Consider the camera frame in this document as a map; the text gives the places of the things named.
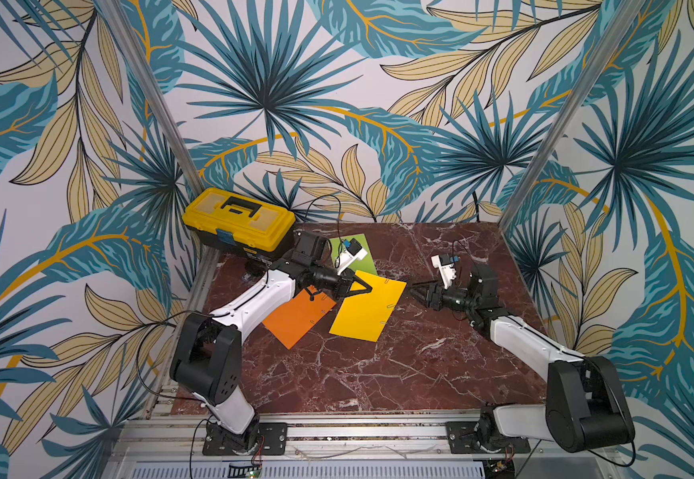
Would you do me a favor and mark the green paper sheet stack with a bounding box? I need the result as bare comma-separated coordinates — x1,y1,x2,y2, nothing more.
329,234,378,275

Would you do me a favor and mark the yellow paper sheet stack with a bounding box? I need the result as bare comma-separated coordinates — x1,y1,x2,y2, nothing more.
330,271,407,342

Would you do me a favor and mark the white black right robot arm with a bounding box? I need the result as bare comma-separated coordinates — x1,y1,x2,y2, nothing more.
411,265,635,453

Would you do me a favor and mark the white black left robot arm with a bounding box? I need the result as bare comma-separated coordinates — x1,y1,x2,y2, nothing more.
169,233,373,435

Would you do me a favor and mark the orange paper sheet stack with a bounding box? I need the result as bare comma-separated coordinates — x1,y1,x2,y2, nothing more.
263,289,336,349

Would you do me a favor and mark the yellow black toolbox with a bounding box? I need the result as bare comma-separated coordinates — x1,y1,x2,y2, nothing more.
182,188,295,265

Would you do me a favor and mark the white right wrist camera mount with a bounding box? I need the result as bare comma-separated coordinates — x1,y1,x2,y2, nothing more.
431,253,460,289

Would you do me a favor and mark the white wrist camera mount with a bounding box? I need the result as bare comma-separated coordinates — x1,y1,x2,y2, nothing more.
431,253,460,289
335,239,368,275

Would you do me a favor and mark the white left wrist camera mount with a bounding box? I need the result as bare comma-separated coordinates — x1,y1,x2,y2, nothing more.
335,239,368,275

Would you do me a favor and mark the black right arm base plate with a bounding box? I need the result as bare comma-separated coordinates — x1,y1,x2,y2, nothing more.
445,421,530,454

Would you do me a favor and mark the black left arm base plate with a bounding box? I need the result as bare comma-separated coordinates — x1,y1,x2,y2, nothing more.
202,422,288,456

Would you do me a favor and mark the aluminium front rail frame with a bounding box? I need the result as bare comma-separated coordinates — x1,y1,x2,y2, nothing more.
103,410,622,478

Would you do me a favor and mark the aluminium corner post right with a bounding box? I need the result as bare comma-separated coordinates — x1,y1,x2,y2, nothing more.
498,0,645,233

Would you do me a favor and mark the aluminium corner post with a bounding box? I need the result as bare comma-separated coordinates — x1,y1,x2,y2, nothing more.
498,0,645,233
97,0,205,196

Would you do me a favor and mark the aluminium corner post left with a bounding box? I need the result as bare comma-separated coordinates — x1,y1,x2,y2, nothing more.
97,0,205,196

